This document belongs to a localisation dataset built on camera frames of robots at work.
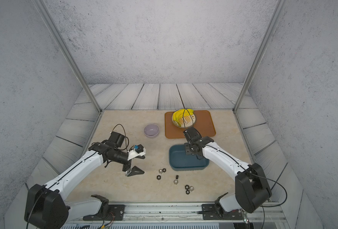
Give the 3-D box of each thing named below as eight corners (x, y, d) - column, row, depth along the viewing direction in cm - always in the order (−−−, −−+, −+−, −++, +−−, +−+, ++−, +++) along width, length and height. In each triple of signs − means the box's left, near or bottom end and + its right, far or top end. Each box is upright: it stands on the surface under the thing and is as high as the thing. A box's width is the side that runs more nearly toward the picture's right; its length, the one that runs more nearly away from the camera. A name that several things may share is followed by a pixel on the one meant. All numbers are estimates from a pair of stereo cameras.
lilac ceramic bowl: (144, 139, 104) (143, 135, 100) (146, 128, 111) (145, 123, 107) (158, 139, 104) (158, 135, 100) (159, 128, 111) (159, 123, 107)
